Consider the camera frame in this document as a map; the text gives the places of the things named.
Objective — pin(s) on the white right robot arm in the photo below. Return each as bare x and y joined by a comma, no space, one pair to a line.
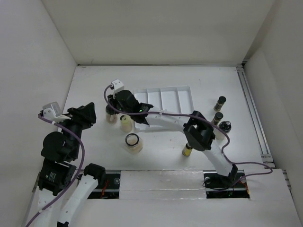
198,131

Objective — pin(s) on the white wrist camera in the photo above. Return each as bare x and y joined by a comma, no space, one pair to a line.
116,86
51,111

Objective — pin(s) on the yellow-label brown sauce bottle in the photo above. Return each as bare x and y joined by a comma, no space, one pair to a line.
186,151

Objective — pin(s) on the black-capped round bottle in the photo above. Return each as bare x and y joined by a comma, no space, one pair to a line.
225,126
111,115

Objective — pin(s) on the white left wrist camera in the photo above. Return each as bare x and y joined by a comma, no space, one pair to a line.
51,111

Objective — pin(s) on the white divided organizer tray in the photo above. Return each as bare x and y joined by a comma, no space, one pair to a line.
172,99

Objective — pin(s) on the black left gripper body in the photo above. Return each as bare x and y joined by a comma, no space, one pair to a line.
77,123

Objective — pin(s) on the aluminium frame rail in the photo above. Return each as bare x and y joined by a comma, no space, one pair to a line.
266,155

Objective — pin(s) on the yellow-lid rice jar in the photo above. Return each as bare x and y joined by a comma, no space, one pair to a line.
126,123

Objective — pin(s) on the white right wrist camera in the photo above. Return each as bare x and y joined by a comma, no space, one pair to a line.
116,86

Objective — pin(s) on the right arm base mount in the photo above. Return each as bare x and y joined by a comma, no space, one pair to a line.
218,188

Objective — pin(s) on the black-lid spice shaker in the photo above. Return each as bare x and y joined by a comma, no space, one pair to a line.
217,118
220,102

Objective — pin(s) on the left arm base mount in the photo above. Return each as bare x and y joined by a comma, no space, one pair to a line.
109,189

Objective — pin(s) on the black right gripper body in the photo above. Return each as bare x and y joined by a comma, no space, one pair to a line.
116,104

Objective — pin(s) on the glass rice jar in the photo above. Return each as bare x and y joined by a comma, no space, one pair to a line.
133,144

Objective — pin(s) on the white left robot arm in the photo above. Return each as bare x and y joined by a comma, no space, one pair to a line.
64,184

